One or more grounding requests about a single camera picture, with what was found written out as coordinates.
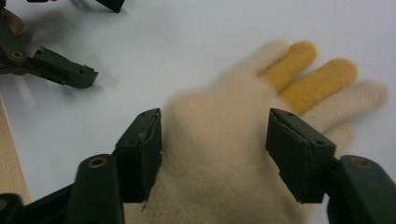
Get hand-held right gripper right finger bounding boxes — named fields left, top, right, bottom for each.
left=265, top=107, right=338, bottom=205

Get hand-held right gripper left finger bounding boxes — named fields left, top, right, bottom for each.
left=114, top=107, right=163, bottom=205

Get cream knit glove orange fingers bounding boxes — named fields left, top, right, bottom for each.
left=122, top=39, right=390, bottom=224

